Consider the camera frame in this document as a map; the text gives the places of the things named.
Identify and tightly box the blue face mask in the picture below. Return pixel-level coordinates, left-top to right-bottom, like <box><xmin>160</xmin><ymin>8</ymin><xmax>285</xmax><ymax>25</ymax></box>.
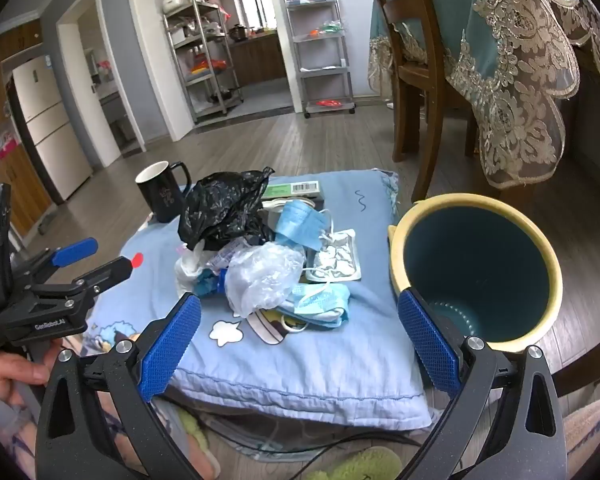
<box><xmin>275</xmin><ymin>200</ymin><xmax>330</xmax><ymax>252</ymax></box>
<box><xmin>276</xmin><ymin>283</ymin><xmax>350</xmax><ymax>328</ymax></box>

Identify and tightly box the clear plastic bag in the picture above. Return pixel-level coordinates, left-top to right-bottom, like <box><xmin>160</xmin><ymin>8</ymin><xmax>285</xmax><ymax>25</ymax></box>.
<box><xmin>225</xmin><ymin>242</ymin><xmax>306</xmax><ymax>318</ymax></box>

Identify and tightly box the black plastic bag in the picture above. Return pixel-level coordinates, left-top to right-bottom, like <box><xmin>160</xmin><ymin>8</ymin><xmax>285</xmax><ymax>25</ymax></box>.
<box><xmin>178</xmin><ymin>167</ymin><xmax>274</xmax><ymax>252</ymax></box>

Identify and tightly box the green white cardboard box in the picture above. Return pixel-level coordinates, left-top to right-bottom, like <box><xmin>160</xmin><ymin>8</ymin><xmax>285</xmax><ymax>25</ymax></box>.
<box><xmin>262</xmin><ymin>180</ymin><xmax>324</xmax><ymax>209</ymax></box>

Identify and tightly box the yellow rimmed teal trash bin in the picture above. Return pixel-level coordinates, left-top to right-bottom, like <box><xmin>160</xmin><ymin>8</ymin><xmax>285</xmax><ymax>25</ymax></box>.
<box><xmin>388</xmin><ymin>193</ymin><xmax>564</xmax><ymax>352</ymax></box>

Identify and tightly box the person's left hand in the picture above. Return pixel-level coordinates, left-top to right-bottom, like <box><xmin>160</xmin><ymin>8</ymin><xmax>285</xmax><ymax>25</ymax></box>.
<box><xmin>0</xmin><ymin>339</ymin><xmax>64</xmax><ymax>406</ymax></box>

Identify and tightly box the blue cartoon cushion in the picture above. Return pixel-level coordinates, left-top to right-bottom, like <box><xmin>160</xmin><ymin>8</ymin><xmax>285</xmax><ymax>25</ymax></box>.
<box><xmin>82</xmin><ymin>169</ymin><xmax>439</xmax><ymax>430</ymax></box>

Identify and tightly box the green slipper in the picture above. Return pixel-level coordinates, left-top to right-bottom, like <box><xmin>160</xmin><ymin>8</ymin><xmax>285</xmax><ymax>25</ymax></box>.
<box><xmin>306</xmin><ymin>446</ymin><xmax>403</xmax><ymax>480</ymax></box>

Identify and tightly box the black ceramic mug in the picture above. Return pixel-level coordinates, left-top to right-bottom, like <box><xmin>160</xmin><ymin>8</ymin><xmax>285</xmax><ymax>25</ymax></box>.
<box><xmin>135</xmin><ymin>160</ymin><xmax>192</xmax><ymax>223</ymax></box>

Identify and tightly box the silver foil mask packet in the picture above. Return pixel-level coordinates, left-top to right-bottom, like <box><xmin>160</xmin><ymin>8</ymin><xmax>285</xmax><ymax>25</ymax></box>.
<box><xmin>304</xmin><ymin>229</ymin><xmax>362</xmax><ymax>283</ymax></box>

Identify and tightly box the white refrigerator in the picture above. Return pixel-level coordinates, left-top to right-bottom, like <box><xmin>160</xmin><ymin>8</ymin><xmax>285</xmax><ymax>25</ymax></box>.
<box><xmin>7</xmin><ymin>56</ymin><xmax>92</xmax><ymax>205</ymax></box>

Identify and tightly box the steel kitchen rack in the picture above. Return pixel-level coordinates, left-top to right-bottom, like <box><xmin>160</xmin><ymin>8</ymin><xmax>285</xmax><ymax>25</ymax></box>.
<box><xmin>162</xmin><ymin>0</ymin><xmax>244</xmax><ymax>124</ymax></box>

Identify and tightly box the wooden dining chair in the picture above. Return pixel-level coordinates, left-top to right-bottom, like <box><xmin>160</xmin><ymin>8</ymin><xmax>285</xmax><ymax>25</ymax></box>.
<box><xmin>375</xmin><ymin>0</ymin><xmax>478</xmax><ymax>202</ymax></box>

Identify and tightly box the grey rolling shelf cart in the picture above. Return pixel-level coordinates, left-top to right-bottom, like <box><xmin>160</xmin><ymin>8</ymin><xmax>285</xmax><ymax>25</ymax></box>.
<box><xmin>285</xmin><ymin>0</ymin><xmax>356</xmax><ymax>118</ymax></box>

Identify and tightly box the teal lace tablecloth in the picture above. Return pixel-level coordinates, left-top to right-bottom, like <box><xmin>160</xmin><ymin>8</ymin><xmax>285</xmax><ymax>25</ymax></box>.
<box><xmin>367</xmin><ymin>0</ymin><xmax>600</xmax><ymax>190</ymax></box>

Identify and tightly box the black cable on floor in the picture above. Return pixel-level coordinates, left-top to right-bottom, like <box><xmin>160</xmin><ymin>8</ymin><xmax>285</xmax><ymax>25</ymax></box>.
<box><xmin>199</xmin><ymin>421</ymin><xmax>426</xmax><ymax>480</ymax></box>

